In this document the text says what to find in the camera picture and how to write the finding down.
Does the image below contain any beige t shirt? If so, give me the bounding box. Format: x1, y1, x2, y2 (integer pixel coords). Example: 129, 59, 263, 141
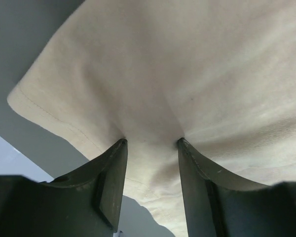
7, 0, 296, 237

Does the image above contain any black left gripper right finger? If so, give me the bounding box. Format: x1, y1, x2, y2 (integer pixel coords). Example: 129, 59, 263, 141
177, 138, 296, 237

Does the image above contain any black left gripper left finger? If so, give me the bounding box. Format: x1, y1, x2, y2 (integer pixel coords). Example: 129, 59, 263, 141
0, 139, 128, 237

